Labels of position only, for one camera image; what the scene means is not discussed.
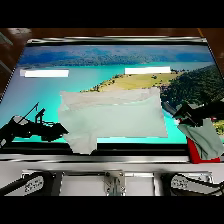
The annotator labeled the black cable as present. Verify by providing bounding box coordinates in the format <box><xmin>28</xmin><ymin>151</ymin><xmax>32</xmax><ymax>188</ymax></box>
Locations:
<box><xmin>14</xmin><ymin>101</ymin><xmax>40</xmax><ymax>124</ymax></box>

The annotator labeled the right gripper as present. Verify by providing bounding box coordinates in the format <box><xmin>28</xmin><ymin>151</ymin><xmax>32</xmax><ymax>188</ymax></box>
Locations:
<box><xmin>172</xmin><ymin>102</ymin><xmax>195</xmax><ymax>127</ymax></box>

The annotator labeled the red garment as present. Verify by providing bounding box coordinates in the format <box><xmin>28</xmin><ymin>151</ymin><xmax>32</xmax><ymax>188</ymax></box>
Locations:
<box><xmin>186</xmin><ymin>135</ymin><xmax>222</xmax><ymax>165</ymax></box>

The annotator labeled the grey-green garment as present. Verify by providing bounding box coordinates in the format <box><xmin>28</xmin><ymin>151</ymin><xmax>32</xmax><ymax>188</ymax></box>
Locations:
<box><xmin>177</xmin><ymin>117</ymin><xmax>224</xmax><ymax>161</ymax></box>

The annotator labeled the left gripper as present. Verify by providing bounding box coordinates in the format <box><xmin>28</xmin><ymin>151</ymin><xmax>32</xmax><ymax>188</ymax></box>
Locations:
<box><xmin>49</xmin><ymin>122</ymin><xmax>70</xmax><ymax>142</ymax></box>

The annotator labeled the white T-shirt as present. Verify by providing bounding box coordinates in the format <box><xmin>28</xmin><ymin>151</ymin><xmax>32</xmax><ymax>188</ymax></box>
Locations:
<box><xmin>57</xmin><ymin>86</ymin><xmax>169</xmax><ymax>156</ymax></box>

